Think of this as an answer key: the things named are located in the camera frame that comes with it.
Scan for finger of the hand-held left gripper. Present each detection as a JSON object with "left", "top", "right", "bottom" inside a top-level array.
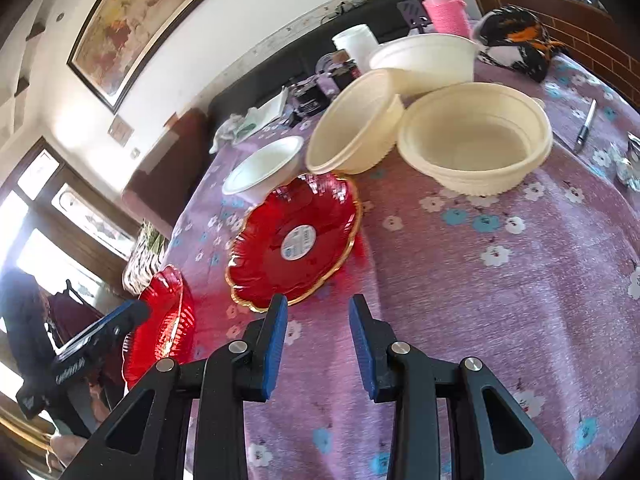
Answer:
[{"left": 52, "top": 300, "right": 152, "bottom": 361}]

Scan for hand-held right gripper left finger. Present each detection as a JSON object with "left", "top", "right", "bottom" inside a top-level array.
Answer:
[{"left": 59, "top": 294, "right": 289, "bottom": 480}]

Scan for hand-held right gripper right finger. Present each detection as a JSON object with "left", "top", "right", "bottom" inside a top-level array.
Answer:
[{"left": 348, "top": 294, "right": 576, "bottom": 480}]

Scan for red glass plate gold rim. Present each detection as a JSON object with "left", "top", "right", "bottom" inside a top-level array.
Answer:
[{"left": 121, "top": 265, "right": 196, "bottom": 391}]

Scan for red plate with white sticker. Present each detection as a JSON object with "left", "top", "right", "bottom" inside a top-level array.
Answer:
[{"left": 225, "top": 172, "right": 363, "bottom": 313}]

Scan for small white bowl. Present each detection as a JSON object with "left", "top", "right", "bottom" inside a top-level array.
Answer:
[{"left": 221, "top": 136, "right": 306, "bottom": 197}]

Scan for large beige paper plate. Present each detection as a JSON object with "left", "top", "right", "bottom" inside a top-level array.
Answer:
[{"left": 305, "top": 67, "right": 406, "bottom": 176}]

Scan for striped patterned bag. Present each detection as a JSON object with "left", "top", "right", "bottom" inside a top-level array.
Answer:
[{"left": 122, "top": 220, "right": 171, "bottom": 296}]

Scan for purple floral tablecloth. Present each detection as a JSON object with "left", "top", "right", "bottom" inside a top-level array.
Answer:
[{"left": 170, "top": 52, "right": 640, "bottom": 480}]

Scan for brown armchair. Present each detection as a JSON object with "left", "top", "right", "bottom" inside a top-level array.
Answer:
[{"left": 121, "top": 107, "right": 213, "bottom": 231}]

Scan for white work gloves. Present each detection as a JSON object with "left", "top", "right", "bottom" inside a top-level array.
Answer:
[{"left": 209, "top": 114, "right": 248, "bottom": 153}]

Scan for white cloth with green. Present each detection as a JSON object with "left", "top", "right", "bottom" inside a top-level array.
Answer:
[{"left": 235, "top": 87, "right": 291, "bottom": 143}]

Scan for cream ribbed bowl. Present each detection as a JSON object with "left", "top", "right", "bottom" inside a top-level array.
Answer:
[{"left": 396, "top": 81, "right": 554, "bottom": 197}]

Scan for black cylindrical device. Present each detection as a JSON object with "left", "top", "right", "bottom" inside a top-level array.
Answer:
[
  {"left": 290, "top": 76, "right": 333, "bottom": 117},
  {"left": 316, "top": 50, "right": 361, "bottom": 92}
]

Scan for black sofa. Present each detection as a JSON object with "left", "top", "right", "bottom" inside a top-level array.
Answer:
[{"left": 207, "top": 0, "right": 416, "bottom": 126}]

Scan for large white bowl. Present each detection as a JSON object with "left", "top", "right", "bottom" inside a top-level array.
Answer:
[{"left": 369, "top": 34, "right": 480, "bottom": 98}]

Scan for white plastic jar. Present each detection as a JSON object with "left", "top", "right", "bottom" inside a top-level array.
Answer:
[{"left": 332, "top": 25, "right": 378, "bottom": 68}]

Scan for silver black pen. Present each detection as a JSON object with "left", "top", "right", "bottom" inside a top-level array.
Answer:
[{"left": 573, "top": 99, "right": 598, "bottom": 155}]

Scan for purple slotted spatula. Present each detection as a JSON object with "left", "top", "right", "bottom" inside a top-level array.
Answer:
[{"left": 397, "top": 0, "right": 433, "bottom": 36}]

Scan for pink thermos bottle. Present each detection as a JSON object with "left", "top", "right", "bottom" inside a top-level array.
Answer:
[{"left": 416, "top": 0, "right": 471, "bottom": 38}]

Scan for wall plate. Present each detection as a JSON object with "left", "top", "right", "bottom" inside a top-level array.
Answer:
[{"left": 107, "top": 116, "right": 135, "bottom": 147}]

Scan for framed wall painting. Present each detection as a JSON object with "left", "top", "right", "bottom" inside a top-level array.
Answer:
[{"left": 67, "top": 0, "right": 251, "bottom": 113}]

